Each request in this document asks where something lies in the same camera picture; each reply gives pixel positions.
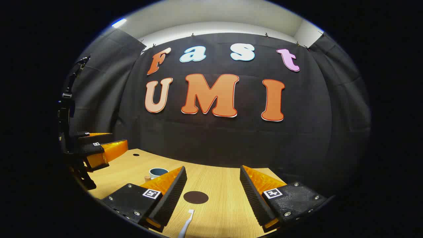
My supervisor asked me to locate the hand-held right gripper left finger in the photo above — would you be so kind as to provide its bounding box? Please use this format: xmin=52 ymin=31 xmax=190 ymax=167
xmin=101 ymin=166 xmax=187 ymax=233

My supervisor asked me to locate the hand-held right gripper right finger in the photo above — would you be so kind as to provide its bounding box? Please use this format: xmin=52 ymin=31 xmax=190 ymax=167
xmin=240 ymin=165 xmax=334 ymax=233

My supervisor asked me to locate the dark round coaster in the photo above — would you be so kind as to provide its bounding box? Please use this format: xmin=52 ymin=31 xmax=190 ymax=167
xmin=183 ymin=191 xmax=209 ymax=204

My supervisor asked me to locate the light blue cup wooden handle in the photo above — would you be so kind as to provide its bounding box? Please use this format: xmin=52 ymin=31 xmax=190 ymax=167
xmin=144 ymin=168 xmax=170 ymax=183

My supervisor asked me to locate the white toothbrush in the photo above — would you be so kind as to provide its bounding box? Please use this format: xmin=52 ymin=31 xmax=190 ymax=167
xmin=177 ymin=209 xmax=195 ymax=238

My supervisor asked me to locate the wooden desktop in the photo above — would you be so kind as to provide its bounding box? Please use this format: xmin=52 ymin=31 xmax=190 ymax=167
xmin=88 ymin=149 xmax=288 ymax=238

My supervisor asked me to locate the dark grey side curtain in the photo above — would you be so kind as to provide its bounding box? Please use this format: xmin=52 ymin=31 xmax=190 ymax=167
xmin=68 ymin=29 xmax=146 ymax=136
xmin=309 ymin=33 xmax=372 ymax=199

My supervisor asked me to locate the black backdrop cloth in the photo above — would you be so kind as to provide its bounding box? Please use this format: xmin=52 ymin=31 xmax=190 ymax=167
xmin=116 ymin=32 xmax=331 ymax=185

